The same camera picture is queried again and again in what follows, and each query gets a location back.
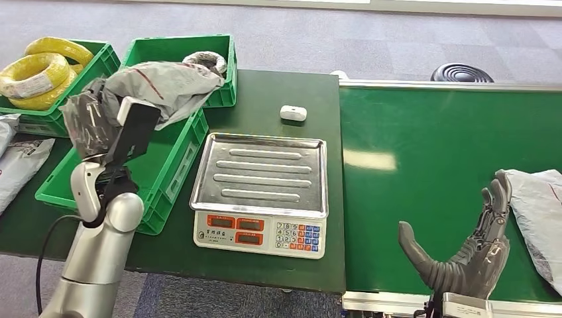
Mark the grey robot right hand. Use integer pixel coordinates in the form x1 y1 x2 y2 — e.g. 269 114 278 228
398 170 513 300

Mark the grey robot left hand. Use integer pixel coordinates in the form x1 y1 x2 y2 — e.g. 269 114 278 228
59 78 127 160

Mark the white package with red print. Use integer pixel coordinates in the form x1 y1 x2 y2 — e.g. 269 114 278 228
102 60 226 132

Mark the grey plastic mailer package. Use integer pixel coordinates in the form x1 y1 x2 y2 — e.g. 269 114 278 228
504 168 562 296

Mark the green conveyor belt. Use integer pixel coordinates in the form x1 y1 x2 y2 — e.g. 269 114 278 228
339 87 562 303

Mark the green crate with yellow coils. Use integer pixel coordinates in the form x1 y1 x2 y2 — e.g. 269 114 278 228
0 38 122 138

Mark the large empty green crate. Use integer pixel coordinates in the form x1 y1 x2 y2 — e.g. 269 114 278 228
34 106 210 237

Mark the white crumpled mailer bag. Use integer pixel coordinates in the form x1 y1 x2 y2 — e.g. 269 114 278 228
0 113 21 158

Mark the grey mailer with black print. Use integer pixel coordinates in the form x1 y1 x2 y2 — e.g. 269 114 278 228
0 138 56 216

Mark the green crate with grey coils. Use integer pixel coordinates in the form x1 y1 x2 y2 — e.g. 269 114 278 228
120 34 239 109

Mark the white electronic scale steel pan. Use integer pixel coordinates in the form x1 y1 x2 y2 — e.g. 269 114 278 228
188 132 329 260

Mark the black ribbed round object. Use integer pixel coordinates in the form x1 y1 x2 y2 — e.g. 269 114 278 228
430 63 495 83

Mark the small white rounded device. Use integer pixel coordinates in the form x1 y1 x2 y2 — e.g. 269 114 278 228
279 105 308 123

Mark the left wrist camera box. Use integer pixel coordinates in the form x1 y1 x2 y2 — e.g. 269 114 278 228
105 96 162 167

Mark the yellow wire coil with label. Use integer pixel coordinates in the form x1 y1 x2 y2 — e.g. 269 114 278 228
0 52 72 99

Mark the grey wrapped wire coil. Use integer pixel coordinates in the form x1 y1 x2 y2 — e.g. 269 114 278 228
182 50 228 76

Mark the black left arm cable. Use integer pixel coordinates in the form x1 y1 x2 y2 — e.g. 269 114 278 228
35 213 87 317

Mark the aluminium conveyor frame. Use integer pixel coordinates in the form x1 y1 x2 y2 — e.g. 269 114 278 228
337 79 562 318

